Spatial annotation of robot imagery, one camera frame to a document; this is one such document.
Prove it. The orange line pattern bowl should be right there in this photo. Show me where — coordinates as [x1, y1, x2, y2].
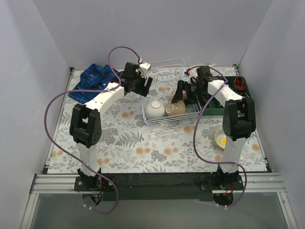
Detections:
[171, 89, 186, 100]

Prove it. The cream bowl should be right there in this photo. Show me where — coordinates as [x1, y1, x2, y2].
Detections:
[165, 101, 186, 116]

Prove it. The white bowl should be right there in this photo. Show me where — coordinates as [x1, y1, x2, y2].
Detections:
[144, 100, 165, 119]

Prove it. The white wire dish rack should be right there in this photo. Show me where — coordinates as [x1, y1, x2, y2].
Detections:
[142, 58, 201, 126]

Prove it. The yellow-rimmed bowl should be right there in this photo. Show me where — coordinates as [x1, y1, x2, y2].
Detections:
[214, 128, 226, 149]

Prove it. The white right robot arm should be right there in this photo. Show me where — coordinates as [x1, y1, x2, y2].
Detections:
[172, 65, 256, 190]

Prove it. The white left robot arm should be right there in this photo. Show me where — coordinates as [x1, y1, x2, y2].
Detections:
[70, 62, 153, 191]

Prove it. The blue plaid shirt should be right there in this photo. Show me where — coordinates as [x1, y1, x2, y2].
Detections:
[68, 64, 116, 104]

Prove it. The red black rolled band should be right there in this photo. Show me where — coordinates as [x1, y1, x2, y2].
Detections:
[234, 77, 245, 91]

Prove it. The green compartment organizer tray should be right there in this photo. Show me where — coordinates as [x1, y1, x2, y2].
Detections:
[198, 76, 251, 115]

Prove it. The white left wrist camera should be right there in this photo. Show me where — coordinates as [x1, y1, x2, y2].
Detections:
[139, 62, 151, 78]

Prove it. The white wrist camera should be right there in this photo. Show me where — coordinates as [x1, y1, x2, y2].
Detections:
[184, 68, 197, 84]
[139, 62, 151, 78]

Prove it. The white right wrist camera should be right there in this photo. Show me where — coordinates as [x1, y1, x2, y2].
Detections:
[184, 68, 197, 84]

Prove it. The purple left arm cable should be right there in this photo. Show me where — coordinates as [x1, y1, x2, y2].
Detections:
[44, 46, 143, 214]

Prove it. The aluminium frame rail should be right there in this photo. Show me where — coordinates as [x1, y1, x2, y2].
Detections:
[30, 172, 285, 194]

